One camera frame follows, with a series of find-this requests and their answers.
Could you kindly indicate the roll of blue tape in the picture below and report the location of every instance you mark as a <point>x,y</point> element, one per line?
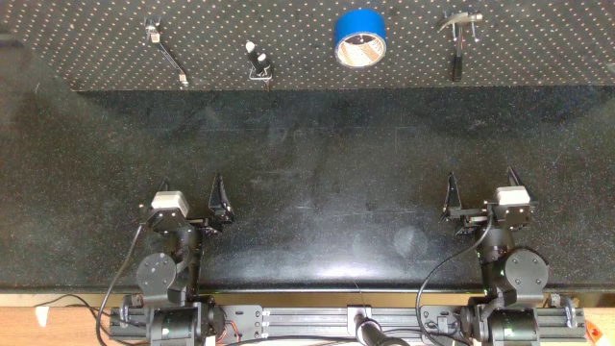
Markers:
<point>360,33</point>

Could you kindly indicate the wrench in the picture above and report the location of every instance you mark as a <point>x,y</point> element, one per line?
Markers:
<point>168,55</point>

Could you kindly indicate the black and white pliers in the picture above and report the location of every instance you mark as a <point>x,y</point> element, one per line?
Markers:
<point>257,62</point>

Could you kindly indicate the hammer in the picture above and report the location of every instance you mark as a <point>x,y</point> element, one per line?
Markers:
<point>459,53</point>

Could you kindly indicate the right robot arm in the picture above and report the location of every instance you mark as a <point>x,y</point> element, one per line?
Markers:
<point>523,274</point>

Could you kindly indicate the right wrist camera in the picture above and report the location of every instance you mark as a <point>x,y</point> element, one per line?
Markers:
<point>512,196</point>

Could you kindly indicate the mounting rail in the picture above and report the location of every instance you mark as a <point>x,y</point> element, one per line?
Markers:
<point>307,324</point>

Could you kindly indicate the black pegboard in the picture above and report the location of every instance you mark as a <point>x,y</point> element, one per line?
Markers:
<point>192,53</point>

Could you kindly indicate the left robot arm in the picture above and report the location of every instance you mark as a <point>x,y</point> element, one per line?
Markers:
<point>168,279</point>

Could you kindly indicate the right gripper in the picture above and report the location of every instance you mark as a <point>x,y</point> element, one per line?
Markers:
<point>509,217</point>

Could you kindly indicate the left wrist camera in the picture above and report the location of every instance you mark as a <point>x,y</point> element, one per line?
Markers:
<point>170,202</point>

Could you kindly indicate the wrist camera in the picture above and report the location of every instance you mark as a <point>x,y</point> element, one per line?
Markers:
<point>512,196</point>
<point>170,202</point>

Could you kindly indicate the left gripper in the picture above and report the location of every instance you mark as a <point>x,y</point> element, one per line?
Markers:
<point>165,223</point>

